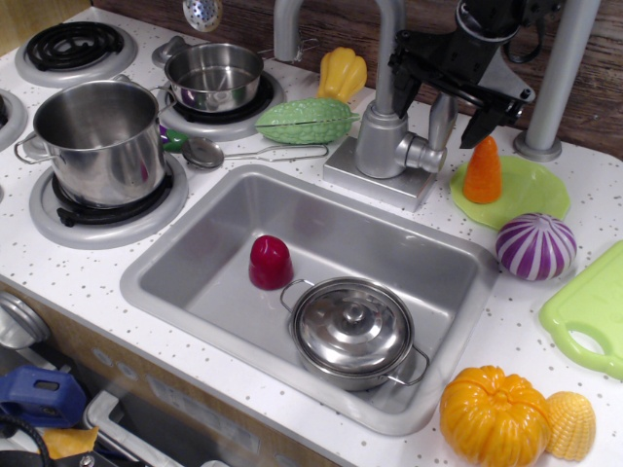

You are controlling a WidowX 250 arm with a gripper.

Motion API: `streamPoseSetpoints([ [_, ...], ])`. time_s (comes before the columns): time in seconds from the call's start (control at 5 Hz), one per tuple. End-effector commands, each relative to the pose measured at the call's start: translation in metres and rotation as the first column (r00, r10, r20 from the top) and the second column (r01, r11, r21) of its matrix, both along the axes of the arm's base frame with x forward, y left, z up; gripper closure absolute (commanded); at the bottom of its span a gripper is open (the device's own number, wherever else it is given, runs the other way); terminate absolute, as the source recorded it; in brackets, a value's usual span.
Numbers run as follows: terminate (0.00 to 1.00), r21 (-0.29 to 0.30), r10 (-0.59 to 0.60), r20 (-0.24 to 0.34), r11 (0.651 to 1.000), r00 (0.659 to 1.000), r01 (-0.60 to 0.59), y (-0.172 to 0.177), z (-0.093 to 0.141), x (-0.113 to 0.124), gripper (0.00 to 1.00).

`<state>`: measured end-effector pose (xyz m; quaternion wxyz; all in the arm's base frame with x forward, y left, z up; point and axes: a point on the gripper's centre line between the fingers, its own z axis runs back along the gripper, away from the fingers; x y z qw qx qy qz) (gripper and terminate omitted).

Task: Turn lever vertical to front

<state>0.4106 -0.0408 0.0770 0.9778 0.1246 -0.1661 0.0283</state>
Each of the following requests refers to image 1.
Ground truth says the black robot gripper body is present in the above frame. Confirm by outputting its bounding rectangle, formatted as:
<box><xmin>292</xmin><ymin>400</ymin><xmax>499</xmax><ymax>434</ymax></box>
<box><xmin>389</xmin><ymin>14</ymin><xmax>535</xmax><ymax>117</ymax></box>

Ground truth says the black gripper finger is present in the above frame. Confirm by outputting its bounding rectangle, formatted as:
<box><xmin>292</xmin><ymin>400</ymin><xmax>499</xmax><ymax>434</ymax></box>
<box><xmin>392</xmin><ymin>68</ymin><xmax>422</xmax><ymax>119</ymax></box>
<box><xmin>460</xmin><ymin>105</ymin><xmax>511</xmax><ymax>149</ymax></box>

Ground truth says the silver faucet lever handle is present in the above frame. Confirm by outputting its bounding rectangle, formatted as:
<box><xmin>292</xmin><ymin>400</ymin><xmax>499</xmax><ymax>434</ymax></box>
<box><xmin>428</xmin><ymin>92</ymin><xmax>458</xmax><ymax>152</ymax></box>

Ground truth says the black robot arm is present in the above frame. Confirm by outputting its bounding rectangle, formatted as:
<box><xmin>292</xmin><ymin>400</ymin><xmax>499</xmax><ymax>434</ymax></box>
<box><xmin>389</xmin><ymin>1</ymin><xmax>562</xmax><ymax>149</ymax></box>

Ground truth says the orange toy carrot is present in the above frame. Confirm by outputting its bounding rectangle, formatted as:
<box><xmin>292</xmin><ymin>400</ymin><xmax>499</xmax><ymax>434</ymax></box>
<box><xmin>462</xmin><ymin>136</ymin><xmax>502</xmax><ymax>204</ymax></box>

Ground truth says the yellow toy bell pepper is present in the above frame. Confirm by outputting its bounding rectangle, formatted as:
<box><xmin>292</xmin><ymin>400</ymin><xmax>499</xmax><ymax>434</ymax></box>
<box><xmin>316</xmin><ymin>47</ymin><xmax>368</xmax><ymax>103</ymax></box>

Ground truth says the light green toy plate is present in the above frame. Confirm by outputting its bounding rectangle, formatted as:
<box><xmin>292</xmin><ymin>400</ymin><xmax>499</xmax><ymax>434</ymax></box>
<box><xmin>450</xmin><ymin>156</ymin><xmax>570</xmax><ymax>231</ymax></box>

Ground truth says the silver toy faucet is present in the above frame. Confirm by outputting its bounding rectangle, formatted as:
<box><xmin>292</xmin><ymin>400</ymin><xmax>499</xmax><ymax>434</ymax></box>
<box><xmin>272</xmin><ymin>0</ymin><xmax>458</xmax><ymax>214</ymax></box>

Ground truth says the green toy bitter gourd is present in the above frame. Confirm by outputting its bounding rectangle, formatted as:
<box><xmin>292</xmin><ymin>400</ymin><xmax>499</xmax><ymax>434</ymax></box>
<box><xmin>255</xmin><ymin>97</ymin><xmax>359</xmax><ymax>144</ymax></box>

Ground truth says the purple striped toy onion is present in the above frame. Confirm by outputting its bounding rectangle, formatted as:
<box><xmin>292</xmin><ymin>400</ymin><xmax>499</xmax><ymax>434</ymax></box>
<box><xmin>495</xmin><ymin>213</ymin><xmax>577</xmax><ymax>281</ymax></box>

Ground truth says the small steel saucepan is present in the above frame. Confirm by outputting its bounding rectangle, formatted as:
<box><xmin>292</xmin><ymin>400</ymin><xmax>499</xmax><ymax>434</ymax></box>
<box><xmin>152</xmin><ymin>37</ymin><xmax>264</xmax><ymax>114</ymax></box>

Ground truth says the light green cutting board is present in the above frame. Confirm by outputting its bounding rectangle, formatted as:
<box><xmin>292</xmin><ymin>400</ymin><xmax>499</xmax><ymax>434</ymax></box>
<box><xmin>539</xmin><ymin>241</ymin><xmax>622</xmax><ymax>379</ymax></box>

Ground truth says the small steel strainer spoon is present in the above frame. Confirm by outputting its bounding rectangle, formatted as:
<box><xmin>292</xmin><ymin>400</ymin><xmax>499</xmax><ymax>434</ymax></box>
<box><xmin>181</xmin><ymin>137</ymin><xmax>329</xmax><ymax>170</ymax></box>

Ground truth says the hanging perforated steel ladle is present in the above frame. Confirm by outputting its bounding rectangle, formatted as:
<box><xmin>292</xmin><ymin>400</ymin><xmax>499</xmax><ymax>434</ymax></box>
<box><xmin>182</xmin><ymin>0</ymin><xmax>223</xmax><ymax>33</ymax></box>

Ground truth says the back right stove burner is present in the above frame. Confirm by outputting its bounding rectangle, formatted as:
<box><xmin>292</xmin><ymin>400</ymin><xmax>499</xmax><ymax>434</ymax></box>
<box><xmin>160</xmin><ymin>72</ymin><xmax>285</xmax><ymax>142</ymax></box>

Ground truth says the stove burner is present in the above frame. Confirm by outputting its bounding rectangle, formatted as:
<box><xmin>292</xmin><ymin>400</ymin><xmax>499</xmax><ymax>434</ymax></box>
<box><xmin>29</xmin><ymin>155</ymin><xmax>188</xmax><ymax>250</ymax></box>
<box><xmin>0</xmin><ymin>90</ymin><xmax>28</xmax><ymax>151</ymax></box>
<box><xmin>15</xmin><ymin>21</ymin><xmax>138</xmax><ymax>89</ymax></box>
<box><xmin>160</xmin><ymin>72</ymin><xmax>285</xmax><ymax>142</ymax></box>

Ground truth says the red toy pepper piece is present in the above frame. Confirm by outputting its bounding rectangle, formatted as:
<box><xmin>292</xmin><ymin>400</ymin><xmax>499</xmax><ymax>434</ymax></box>
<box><xmin>248</xmin><ymin>234</ymin><xmax>294</xmax><ymax>290</ymax></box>

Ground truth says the purple toy eggplant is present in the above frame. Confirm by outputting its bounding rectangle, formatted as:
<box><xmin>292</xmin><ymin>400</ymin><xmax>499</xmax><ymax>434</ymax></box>
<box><xmin>160</xmin><ymin>126</ymin><xmax>189</xmax><ymax>154</ymax></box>

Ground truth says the small lidded steel pot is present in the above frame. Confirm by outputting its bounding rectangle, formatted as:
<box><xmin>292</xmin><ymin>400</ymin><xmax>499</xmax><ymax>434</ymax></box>
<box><xmin>279</xmin><ymin>277</ymin><xmax>430</xmax><ymax>392</ymax></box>

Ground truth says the orange toy pumpkin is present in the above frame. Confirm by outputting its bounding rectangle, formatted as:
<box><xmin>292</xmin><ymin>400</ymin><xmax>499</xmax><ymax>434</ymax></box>
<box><xmin>439</xmin><ymin>366</ymin><xmax>551</xmax><ymax>466</ymax></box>

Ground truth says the large steel pot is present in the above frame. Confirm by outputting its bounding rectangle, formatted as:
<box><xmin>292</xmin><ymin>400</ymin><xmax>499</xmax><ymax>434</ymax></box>
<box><xmin>14</xmin><ymin>78</ymin><xmax>166</xmax><ymax>209</ymax></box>

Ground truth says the front stove burner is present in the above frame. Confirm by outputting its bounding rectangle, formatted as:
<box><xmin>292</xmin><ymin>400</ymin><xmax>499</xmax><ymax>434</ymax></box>
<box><xmin>29</xmin><ymin>155</ymin><xmax>188</xmax><ymax>250</ymax></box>

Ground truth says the yellow toy corn piece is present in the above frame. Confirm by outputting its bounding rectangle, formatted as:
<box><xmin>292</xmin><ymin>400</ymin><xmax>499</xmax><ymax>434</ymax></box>
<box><xmin>546</xmin><ymin>391</ymin><xmax>597</xmax><ymax>461</ymax></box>

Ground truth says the back left stove burner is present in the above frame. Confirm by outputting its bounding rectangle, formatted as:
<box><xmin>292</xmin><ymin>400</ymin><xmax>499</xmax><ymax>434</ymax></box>
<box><xmin>15</xmin><ymin>21</ymin><xmax>138</xmax><ymax>89</ymax></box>

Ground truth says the far left stove burner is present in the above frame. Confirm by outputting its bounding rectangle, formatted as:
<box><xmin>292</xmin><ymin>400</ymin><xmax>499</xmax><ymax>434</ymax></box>
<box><xmin>0</xmin><ymin>90</ymin><xmax>28</xmax><ymax>151</ymax></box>

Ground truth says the silver oven knob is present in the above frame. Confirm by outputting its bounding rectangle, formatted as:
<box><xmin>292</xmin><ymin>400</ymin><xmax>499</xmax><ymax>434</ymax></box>
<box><xmin>1</xmin><ymin>291</ymin><xmax>51</xmax><ymax>350</ymax></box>

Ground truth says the yellow cloth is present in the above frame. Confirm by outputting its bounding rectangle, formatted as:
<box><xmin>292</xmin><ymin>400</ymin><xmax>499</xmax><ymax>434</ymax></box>
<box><xmin>42</xmin><ymin>427</ymin><xmax>99</xmax><ymax>460</ymax></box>

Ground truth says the grey vertical post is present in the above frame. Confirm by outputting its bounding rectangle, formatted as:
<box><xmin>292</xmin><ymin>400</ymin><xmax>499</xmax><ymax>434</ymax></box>
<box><xmin>513</xmin><ymin>0</ymin><xmax>601</xmax><ymax>162</ymax></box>

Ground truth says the black cable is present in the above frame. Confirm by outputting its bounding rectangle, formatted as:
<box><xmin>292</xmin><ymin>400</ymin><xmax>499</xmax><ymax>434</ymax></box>
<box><xmin>0</xmin><ymin>413</ymin><xmax>54</xmax><ymax>467</ymax></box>

